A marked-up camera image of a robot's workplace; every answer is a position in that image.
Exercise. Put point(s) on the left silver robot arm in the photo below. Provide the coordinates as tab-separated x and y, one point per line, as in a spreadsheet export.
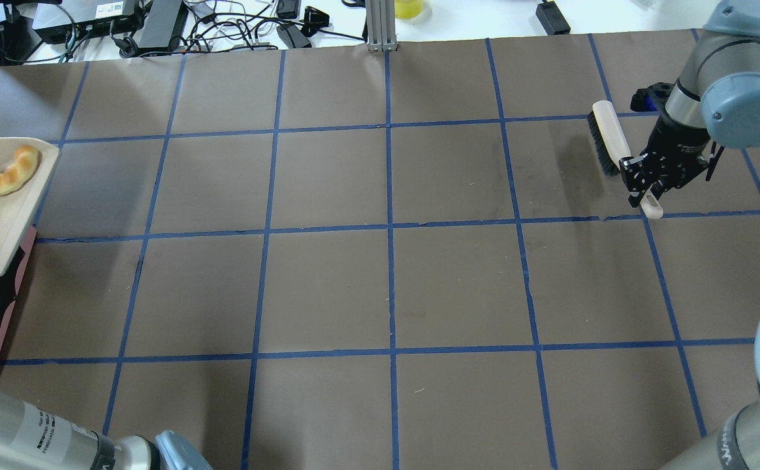
30	438

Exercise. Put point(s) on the croissant bread piece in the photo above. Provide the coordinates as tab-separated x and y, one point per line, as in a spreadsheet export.
20	170

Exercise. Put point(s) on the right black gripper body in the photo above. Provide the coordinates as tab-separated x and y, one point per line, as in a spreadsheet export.
679	142

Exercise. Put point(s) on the aluminium frame post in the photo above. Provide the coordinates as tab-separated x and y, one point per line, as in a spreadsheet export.
381	27

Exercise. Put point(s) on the beige hand brush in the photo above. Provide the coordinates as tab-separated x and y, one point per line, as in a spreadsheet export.
615	140

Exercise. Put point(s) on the beige plastic dustpan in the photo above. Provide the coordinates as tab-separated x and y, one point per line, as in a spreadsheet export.
18	209

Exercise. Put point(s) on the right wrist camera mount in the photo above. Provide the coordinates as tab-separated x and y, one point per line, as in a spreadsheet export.
651	98

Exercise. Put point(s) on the black power adapter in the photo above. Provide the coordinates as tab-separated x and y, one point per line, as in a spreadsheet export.
552	19

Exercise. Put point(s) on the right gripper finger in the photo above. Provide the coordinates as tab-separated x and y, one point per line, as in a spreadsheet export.
655	185
639	174

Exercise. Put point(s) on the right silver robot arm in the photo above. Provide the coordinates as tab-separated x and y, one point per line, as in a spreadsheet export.
715	100

